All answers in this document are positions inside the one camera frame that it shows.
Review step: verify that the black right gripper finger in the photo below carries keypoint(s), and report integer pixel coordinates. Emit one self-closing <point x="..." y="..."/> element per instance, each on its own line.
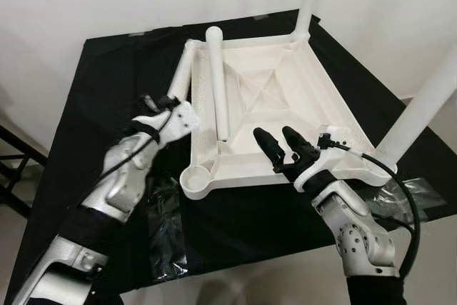
<point x="270" y="148"/>
<point x="296" y="141"/>

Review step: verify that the white plastic table top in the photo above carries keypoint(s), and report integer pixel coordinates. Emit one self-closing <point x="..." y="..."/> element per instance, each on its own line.
<point x="285" y="83"/>

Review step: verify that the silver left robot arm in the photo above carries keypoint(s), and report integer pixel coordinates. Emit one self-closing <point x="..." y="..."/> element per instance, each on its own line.
<point x="118" y="183"/>

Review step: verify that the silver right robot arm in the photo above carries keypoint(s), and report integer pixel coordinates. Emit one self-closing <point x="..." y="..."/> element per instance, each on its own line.
<point x="357" y="226"/>

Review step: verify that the black tablecloth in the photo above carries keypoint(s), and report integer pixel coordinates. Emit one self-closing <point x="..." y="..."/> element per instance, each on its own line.
<point x="107" y="76"/>

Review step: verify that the grey tape patch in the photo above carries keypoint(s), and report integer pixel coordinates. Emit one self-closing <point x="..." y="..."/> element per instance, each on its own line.
<point x="136" y="33"/>
<point x="260" y="16"/>

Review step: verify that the clear plastic sheet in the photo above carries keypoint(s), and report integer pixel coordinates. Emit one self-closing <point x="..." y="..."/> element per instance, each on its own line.
<point x="400" y="201"/>
<point x="168" y="233"/>

